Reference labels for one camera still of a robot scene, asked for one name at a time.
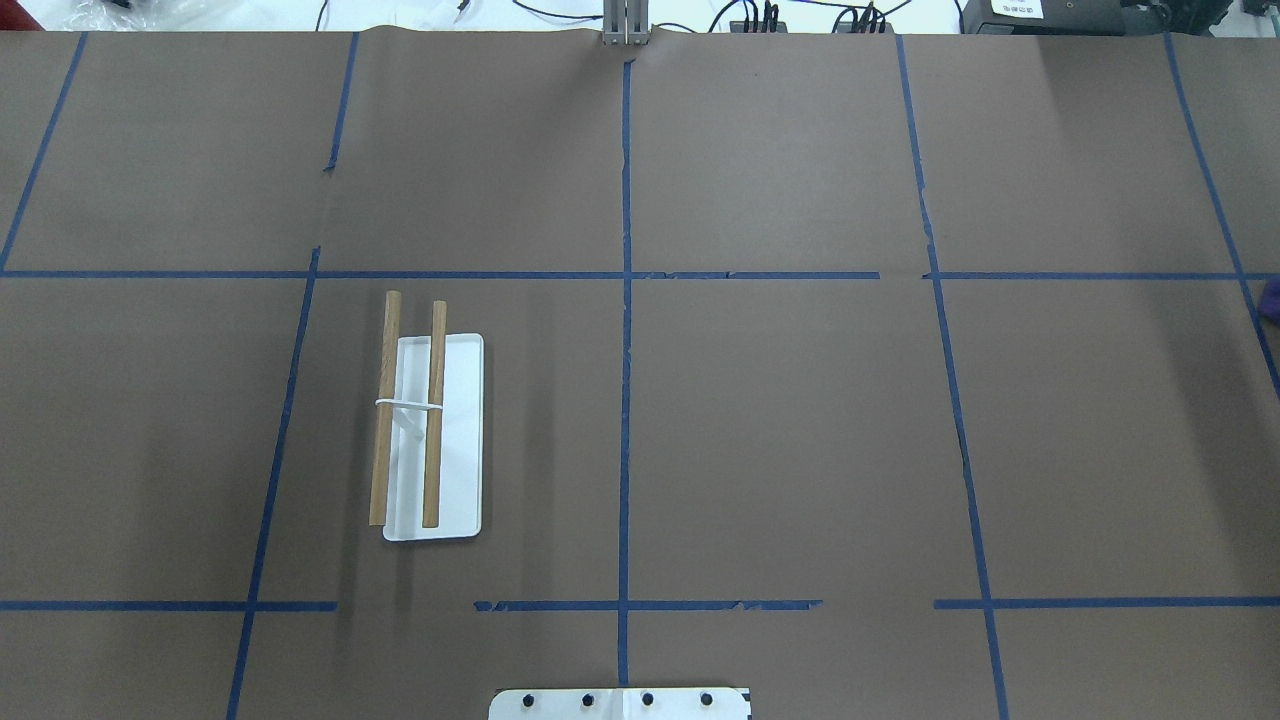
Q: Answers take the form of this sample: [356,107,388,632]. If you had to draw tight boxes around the purple towel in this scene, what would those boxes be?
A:
[1257,275,1280,325]

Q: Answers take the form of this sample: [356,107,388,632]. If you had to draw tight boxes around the white wooden towel rack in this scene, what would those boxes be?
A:
[367,290,486,543]

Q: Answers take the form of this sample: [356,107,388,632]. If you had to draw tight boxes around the black computer box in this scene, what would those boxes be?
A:
[960,1,1233,37]

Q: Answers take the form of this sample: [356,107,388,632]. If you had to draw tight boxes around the aluminium frame post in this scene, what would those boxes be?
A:
[602,0,652,46]

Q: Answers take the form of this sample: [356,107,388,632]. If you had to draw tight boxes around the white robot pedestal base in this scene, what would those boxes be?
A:
[488,687,753,719]

